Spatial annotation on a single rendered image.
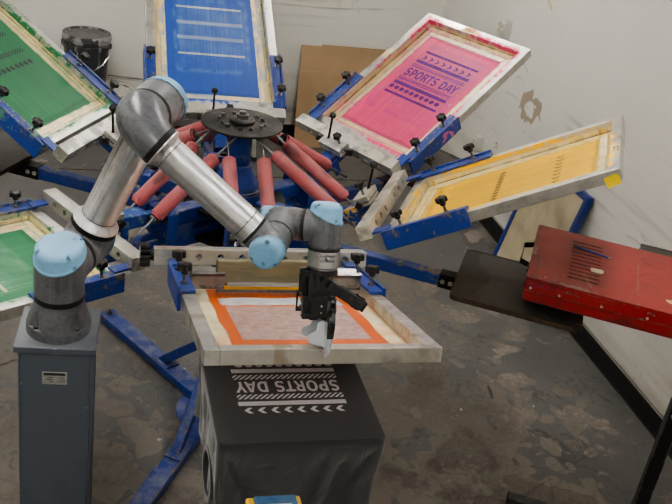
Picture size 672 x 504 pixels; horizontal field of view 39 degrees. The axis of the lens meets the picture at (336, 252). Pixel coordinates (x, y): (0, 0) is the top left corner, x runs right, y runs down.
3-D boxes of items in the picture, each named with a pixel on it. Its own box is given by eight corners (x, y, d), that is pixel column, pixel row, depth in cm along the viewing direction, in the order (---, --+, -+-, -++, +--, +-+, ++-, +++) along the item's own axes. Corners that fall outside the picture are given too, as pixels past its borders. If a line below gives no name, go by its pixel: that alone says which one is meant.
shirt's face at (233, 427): (385, 438, 247) (385, 437, 247) (220, 445, 235) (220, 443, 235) (342, 338, 288) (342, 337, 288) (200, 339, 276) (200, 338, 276)
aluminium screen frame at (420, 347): (441, 362, 230) (442, 347, 229) (203, 365, 214) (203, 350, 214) (352, 281, 304) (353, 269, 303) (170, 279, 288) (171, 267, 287)
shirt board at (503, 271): (582, 297, 352) (587, 278, 348) (575, 350, 317) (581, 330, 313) (250, 210, 378) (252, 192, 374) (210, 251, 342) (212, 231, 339)
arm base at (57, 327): (21, 343, 218) (21, 306, 214) (31, 309, 231) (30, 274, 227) (88, 346, 221) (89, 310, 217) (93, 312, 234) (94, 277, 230)
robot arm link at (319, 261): (335, 246, 222) (344, 254, 215) (334, 265, 223) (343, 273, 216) (304, 246, 220) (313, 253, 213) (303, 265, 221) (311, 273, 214)
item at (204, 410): (238, 533, 253) (250, 438, 239) (206, 535, 251) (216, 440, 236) (217, 426, 292) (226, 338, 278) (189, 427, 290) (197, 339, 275)
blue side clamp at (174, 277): (194, 311, 261) (196, 286, 260) (176, 311, 260) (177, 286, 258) (183, 283, 289) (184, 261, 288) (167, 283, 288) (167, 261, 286)
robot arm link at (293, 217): (251, 217, 211) (299, 222, 209) (264, 198, 221) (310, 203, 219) (252, 248, 214) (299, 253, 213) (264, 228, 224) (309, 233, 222)
